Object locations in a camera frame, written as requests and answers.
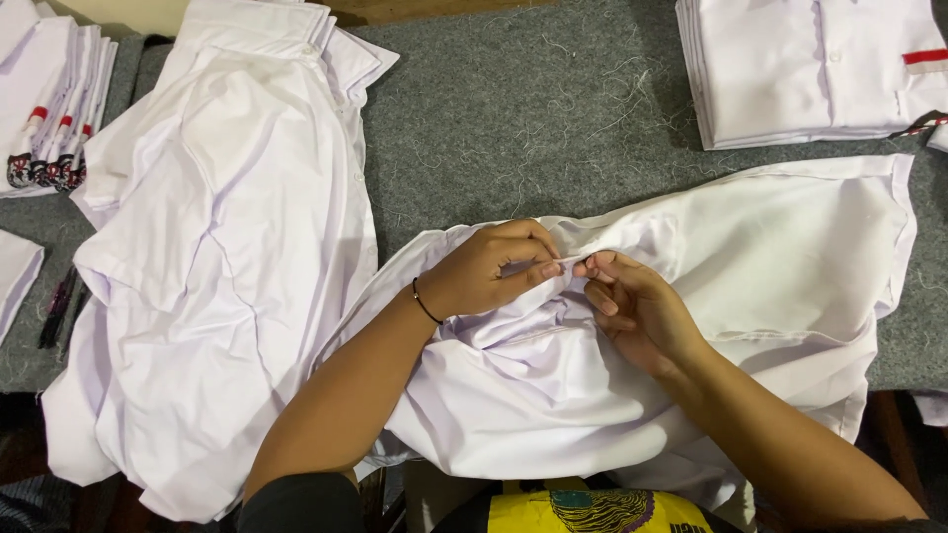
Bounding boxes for person's left hand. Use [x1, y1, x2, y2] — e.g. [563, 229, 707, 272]
[416, 218, 566, 324]

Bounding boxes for person's right hand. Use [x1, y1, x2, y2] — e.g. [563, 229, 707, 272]
[573, 250, 714, 381]

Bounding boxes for white shirt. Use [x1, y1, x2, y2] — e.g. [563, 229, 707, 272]
[315, 153, 919, 513]

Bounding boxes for thin black wrist band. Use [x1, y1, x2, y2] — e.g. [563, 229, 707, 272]
[412, 277, 444, 327]

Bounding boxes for grey felt mat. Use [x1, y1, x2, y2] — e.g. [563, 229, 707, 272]
[0, 0, 948, 394]

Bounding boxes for yellow printed garment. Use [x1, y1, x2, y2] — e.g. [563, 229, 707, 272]
[486, 477, 716, 533]

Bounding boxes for scattered white thread scraps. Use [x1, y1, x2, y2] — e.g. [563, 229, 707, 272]
[400, 7, 715, 223]

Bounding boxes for pile of unfolded white shirts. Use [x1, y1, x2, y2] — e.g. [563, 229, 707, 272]
[40, 0, 401, 524]

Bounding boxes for brown wooden table leg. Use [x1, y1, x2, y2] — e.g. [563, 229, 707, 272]
[868, 391, 931, 512]

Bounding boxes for stack of folded white shirts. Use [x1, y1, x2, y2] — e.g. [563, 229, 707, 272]
[0, 0, 119, 199]
[674, 0, 948, 153]

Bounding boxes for black sleeve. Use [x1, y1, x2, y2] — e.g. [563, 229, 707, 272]
[237, 472, 368, 533]

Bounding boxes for white fabric piece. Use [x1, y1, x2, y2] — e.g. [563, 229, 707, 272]
[912, 391, 948, 428]
[0, 229, 45, 346]

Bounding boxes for bunch of black pens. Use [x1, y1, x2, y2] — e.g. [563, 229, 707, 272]
[37, 265, 91, 350]

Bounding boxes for grey striped cloth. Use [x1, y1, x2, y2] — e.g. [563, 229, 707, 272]
[0, 474, 77, 533]

